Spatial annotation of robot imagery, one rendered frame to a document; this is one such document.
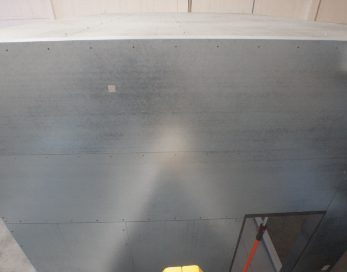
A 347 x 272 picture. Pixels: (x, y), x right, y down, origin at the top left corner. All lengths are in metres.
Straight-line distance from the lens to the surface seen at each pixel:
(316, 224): 1.97
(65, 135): 1.19
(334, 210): 1.90
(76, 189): 1.41
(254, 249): 2.06
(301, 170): 1.46
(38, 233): 1.86
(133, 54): 0.95
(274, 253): 3.60
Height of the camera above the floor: 3.32
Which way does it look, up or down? 32 degrees down
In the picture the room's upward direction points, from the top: straight up
